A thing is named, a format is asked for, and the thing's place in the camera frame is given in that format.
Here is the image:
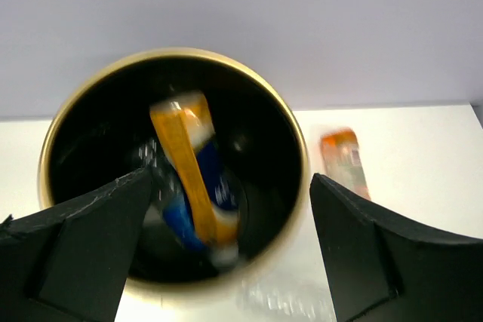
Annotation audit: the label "orange bottle with white label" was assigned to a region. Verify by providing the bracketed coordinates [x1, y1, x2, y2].
[320, 128, 371, 201]

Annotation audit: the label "large orange milk tea bottle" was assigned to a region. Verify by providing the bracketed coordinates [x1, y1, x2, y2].
[149, 91, 243, 269]

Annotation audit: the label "clear crushed bottle upper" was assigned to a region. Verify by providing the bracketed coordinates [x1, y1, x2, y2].
[236, 271, 336, 321]

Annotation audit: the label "blue label water bottle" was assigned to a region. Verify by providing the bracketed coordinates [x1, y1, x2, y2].
[137, 137, 207, 252]

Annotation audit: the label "dark bin with gold rim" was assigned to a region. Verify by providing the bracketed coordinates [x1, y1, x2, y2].
[38, 48, 309, 298]

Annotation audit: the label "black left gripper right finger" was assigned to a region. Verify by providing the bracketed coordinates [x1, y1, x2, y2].
[309, 173, 482, 321]

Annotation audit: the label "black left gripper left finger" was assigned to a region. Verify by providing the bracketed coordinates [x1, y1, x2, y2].
[1, 169, 152, 321]

